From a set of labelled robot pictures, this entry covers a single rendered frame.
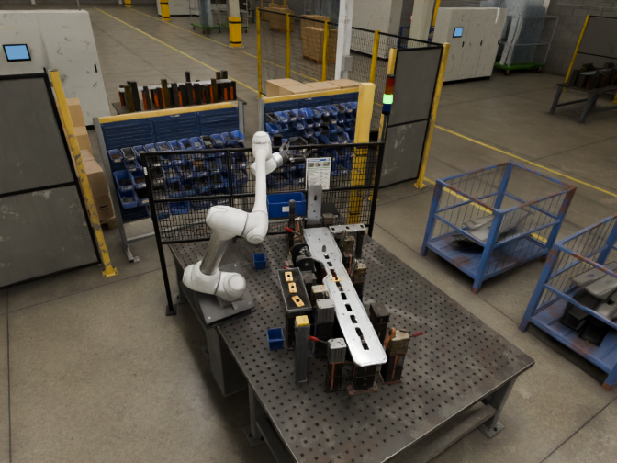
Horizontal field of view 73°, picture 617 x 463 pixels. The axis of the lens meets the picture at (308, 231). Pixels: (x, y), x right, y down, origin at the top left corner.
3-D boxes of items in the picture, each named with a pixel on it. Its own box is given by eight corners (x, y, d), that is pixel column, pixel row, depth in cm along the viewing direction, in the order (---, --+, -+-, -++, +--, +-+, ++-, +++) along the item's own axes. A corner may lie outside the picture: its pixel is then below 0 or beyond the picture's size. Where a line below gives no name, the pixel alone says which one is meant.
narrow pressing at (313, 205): (320, 222, 337) (322, 185, 319) (307, 224, 335) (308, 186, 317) (320, 222, 338) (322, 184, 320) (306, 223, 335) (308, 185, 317)
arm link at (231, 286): (239, 304, 278) (247, 298, 259) (212, 298, 272) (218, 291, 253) (243, 281, 284) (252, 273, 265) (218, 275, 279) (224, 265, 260)
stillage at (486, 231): (488, 229, 535) (510, 159, 485) (546, 262, 477) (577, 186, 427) (420, 254, 481) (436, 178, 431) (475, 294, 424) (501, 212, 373)
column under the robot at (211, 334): (224, 398, 311) (217, 334, 276) (209, 369, 333) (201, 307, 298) (261, 381, 325) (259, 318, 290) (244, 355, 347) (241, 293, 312)
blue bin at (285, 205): (306, 215, 341) (306, 200, 334) (268, 218, 335) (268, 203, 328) (301, 205, 355) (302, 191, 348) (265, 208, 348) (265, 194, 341)
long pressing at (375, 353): (394, 362, 220) (394, 359, 219) (353, 368, 216) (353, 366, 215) (328, 227, 334) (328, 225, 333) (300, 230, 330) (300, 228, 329)
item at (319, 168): (330, 190, 356) (332, 155, 339) (304, 192, 351) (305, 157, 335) (329, 189, 357) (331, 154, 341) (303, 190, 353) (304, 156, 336)
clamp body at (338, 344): (343, 392, 237) (349, 348, 218) (324, 396, 234) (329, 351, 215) (339, 378, 245) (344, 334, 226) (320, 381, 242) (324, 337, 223)
